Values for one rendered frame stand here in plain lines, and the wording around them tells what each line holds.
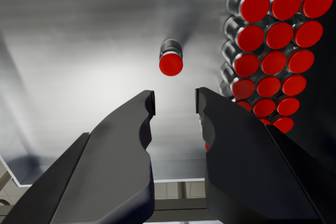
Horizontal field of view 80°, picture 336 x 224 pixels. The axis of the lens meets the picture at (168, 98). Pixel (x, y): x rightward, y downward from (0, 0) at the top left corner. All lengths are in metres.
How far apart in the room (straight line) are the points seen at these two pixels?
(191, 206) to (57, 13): 1.08
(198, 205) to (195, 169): 0.90
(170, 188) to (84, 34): 1.73
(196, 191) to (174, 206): 0.76
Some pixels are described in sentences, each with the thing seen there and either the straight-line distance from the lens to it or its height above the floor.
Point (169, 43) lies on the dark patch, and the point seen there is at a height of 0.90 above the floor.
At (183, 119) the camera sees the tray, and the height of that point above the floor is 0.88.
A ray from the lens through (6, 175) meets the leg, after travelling 1.76.
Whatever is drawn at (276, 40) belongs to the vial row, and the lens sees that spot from 0.19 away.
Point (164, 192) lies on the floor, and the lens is 1.93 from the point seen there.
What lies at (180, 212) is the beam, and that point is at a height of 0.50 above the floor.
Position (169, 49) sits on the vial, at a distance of 0.18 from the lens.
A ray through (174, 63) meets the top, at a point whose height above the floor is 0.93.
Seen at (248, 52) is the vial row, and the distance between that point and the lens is 0.19.
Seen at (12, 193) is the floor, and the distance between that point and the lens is 2.38.
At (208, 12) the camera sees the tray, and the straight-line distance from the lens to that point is 0.21.
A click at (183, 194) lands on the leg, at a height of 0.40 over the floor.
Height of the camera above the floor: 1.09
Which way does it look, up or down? 59 degrees down
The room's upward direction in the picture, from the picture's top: 180 degrees counter-clockwise
